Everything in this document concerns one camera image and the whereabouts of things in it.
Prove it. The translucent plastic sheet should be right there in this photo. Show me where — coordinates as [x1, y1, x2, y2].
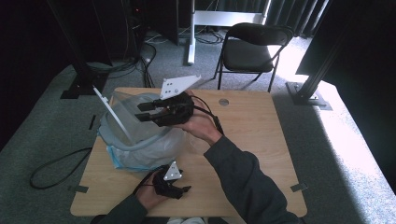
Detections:
[97, 92, 176, 154]

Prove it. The white bin lid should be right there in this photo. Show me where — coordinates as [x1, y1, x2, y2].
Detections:
[92, 85, 133, 145]

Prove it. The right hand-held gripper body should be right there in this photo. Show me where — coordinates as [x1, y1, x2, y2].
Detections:
[153, 74, 202, 128]

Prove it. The clear plastic bin bag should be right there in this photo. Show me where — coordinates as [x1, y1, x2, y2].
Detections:
[105, 91, 189, 173]

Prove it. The person's left hand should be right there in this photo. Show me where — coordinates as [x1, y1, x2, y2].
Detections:
[135, 173, 171, 211]

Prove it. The left hand-held gripper cable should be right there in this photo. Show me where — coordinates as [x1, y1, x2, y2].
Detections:
[132, 165, 166, 196]

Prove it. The black cable loop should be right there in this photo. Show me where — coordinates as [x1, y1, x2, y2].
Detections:
[29, 147, 93, 190]

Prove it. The right hand-held gripper cable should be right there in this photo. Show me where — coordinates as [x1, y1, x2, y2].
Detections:
[190, 94, 225, 136]

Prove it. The dark curtain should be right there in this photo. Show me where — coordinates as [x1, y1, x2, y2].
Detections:
[294, 0, 396, 194]

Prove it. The black tape strip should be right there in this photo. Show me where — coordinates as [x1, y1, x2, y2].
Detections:
[88, 114, 98, 132]

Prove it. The bundle of black cables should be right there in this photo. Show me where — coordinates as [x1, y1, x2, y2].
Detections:
[86, 38, 157, 90]

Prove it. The hand-held gripper cable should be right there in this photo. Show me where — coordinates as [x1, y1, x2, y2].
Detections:
[190, 94, 225, 136]
[132, 165, 166, 196]

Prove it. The person's right hand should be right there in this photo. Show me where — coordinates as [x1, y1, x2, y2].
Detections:
[175, 90, 224, 147]

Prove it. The grey tape strip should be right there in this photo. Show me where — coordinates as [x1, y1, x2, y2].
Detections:
[67, 184, 90, 194]
[290, 182, 309, 193]

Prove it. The white metal desk frame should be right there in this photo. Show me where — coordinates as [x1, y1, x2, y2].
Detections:
[186, 0, 273, 66]

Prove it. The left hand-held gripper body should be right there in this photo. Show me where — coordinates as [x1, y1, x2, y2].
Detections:
[151, 161, 185, 199]

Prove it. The black metal stand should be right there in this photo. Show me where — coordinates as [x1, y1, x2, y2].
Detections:
[285, 0, 353, 112]
[46, 0, 110, 100]

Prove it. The black folding chair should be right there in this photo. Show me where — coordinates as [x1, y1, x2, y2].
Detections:
[212, 21, 295, 93]

